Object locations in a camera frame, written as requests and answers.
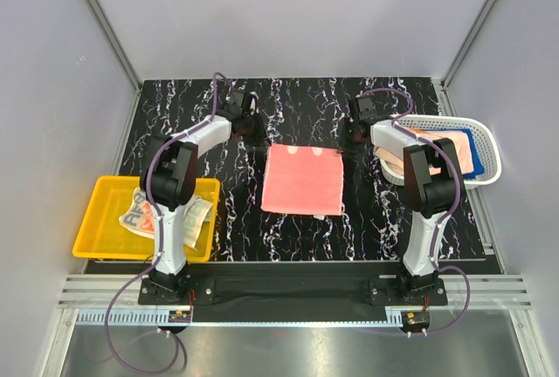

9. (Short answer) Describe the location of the purple cable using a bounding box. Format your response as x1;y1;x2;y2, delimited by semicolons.
357;86;471;338
103;72;235;374

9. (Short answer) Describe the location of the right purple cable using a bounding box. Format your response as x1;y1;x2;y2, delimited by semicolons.
357;86;471;338

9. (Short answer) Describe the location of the orange fox pattern towel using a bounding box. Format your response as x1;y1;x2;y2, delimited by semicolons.
375;128;477;179

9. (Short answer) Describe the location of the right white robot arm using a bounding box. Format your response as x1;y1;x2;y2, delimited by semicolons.
340;89;465;305

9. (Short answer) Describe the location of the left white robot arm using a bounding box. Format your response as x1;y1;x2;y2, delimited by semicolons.
140;90;266;304

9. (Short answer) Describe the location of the blue folded towel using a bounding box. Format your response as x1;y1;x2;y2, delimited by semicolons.
463;129;485;180

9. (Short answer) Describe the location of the white perforated plastic basket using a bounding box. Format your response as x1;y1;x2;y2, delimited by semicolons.
371;114;502;190

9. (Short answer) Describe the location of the slotted white cable duct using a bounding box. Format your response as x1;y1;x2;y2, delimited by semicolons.
76;308;192;327

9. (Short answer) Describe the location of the yellow plastic tray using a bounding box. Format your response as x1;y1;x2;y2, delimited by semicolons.
72;175;221;264

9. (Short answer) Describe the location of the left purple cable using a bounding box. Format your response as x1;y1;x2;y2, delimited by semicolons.
103;72;235;374

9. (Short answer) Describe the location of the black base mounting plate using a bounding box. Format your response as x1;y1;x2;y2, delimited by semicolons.
138;261;448;326

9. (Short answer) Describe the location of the pink patterned towel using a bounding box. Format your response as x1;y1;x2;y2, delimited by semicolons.
261;144;343;216

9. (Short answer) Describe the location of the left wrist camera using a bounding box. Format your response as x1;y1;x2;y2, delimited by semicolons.
248;92;259;115

